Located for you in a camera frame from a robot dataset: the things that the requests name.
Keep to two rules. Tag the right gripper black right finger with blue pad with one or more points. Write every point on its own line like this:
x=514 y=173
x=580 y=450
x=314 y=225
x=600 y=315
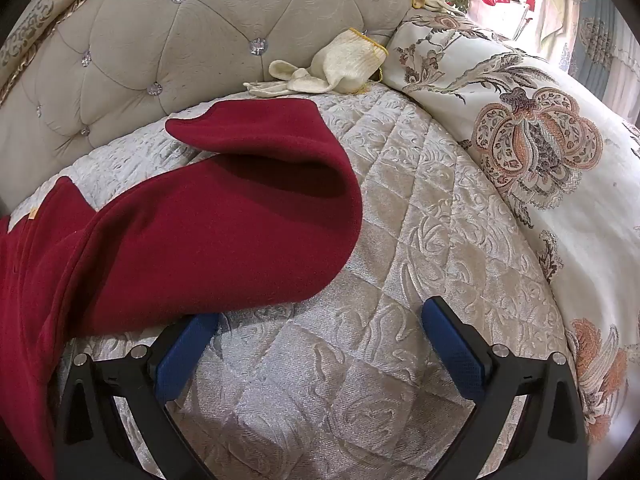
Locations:
x=550 y=439

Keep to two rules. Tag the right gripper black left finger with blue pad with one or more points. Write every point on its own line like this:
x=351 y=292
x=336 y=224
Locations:
x=91 y=440

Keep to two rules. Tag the dark red knit garment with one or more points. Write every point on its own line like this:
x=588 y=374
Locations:
x=270 y=216

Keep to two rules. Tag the cream quilted bedspread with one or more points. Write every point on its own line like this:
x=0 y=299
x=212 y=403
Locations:
x=344 y=385

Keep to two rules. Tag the floral patterned duvet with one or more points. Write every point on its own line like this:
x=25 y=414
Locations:
x=568 y=168

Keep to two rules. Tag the beige tufted headboard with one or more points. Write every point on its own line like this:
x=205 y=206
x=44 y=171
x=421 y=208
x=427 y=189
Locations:
x=116 y=65

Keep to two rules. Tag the gold ornate pillow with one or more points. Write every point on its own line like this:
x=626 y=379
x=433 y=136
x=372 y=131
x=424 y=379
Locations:
x=37 y=22

